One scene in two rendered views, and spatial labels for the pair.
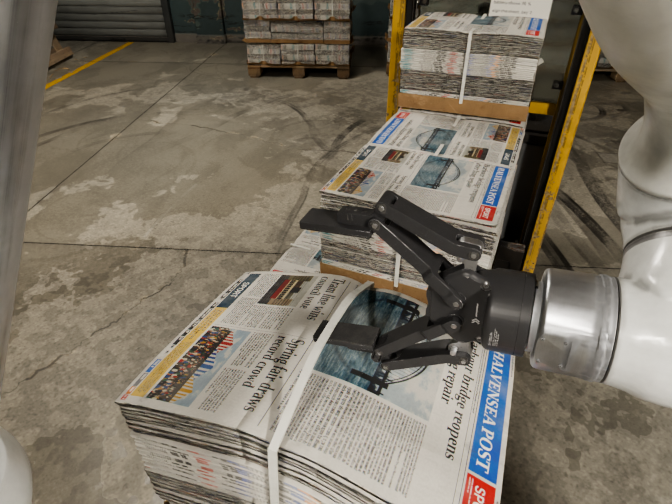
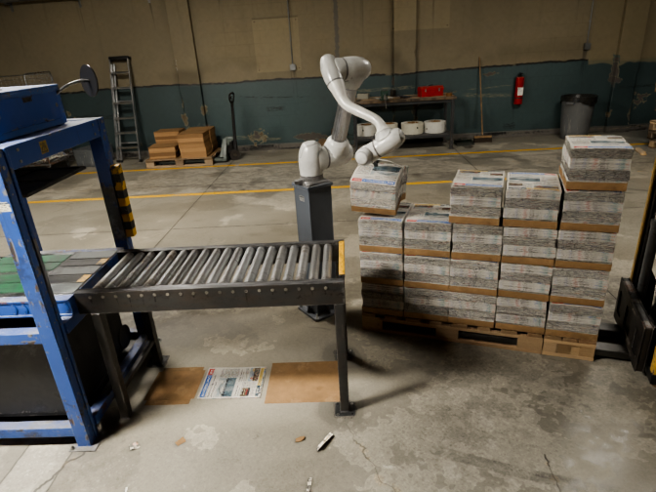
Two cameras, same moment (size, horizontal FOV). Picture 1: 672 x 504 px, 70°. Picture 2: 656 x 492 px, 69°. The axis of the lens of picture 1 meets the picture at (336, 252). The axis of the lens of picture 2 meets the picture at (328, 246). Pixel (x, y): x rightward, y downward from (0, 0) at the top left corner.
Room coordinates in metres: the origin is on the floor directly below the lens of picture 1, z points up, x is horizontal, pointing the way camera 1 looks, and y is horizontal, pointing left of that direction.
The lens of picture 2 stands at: (-0.05, -2.95, 1.86)
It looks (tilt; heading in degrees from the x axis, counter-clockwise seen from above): 23 degrees down; 88
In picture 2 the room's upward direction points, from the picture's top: 4 degrees counter-clockwise
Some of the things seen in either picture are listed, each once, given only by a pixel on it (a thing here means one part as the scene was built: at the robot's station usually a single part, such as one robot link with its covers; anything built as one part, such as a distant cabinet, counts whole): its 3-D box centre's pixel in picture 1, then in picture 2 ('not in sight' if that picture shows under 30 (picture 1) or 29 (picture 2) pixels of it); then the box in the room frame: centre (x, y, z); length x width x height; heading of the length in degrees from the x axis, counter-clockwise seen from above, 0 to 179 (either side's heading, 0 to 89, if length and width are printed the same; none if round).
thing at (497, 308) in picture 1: (478, 305); not in sight; (0.33, -0.13, 1.25); 0.09 x 0.07 x 0.08; 68
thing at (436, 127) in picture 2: not in sight; (401, 117); (1.67, 5.89, 0.55); 1.80 x 0.70 x 1.09; 176
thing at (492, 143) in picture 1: (442, 173); (530, 199); (1.23, -0.30, 0.95); 0.38 x 0.29 x 0.23; 67
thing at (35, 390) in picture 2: not in sight; (58, 335); (-1.59, -0.50, 0.38); 0.94 x 0.69 x 0.63; 86
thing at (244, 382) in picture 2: not in sight; (233, 382); (-0.61, -0.57, 0.00); 0.37 x 0.28 x 0.01; 176
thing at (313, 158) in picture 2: not in sight; (311, 157); (-0.04, 0.23, 1.17); 0.18 x 0.16 x 0.22; 29
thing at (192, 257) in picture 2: not in sight; (184, 269); (-0.78, -0.56, 0.77); 0.47 x 0.05 x 0.05; 86
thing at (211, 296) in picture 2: not in sight; (210, 296); (-0.60, -0.83, 0.74); 1.34 x 0.05 x 0.12; 176
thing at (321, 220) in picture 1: (339, 222); not in sight; (0.38, 0.00, 1.31); 0.07 x 0.03 x 0.01; 68
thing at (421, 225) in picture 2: not in sight; (452, 272); (0.84, -0.14, 0.42); 1.17 x 0.39 x 0.83; 158
